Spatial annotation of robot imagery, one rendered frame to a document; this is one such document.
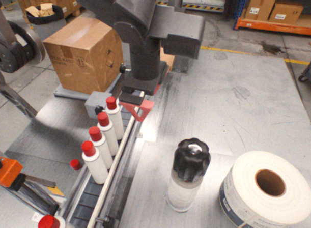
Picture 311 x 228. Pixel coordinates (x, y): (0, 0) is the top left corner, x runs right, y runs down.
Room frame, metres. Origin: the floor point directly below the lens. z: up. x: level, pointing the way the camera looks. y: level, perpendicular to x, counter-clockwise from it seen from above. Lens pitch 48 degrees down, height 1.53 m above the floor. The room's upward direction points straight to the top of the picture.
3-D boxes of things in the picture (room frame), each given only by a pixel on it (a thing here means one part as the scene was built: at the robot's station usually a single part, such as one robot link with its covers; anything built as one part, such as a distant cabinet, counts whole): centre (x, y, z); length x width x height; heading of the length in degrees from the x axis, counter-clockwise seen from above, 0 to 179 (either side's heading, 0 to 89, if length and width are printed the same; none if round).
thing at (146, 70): (0.33, 0.01, 1.32); 0.10 x 0.07 x 0.07; 163
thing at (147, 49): (0.33, 0.01, 1.38); 0.07 x 0.06 x 0.07; 73
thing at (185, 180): (0.23, -0.09, 1.03); 0.09 x 0.09 x 0.30
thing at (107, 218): (0.15, 0.13, 0.89); 0.03 x 0.03 x 0.12; 77
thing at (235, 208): (0.22, -0.32, 0.95); 0.20 x 0.20 x 0.14
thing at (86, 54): (0.93, 0.34, 0.99); 0.30 x 0.24 x 0.27; 162
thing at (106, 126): (0.41, 0.16, 0.98); 0.05 x 0.05 x 0.20
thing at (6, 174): (0.16, 0.26, 1.05); 0.10 x 0.04 x 0.33; 77
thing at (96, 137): (0.35, 0.17, 0.98); 0.05 x 0.05 x 0.20
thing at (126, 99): (0.30, 0.03, 1.25); 0.07 x 0.07 x 0.09; 73
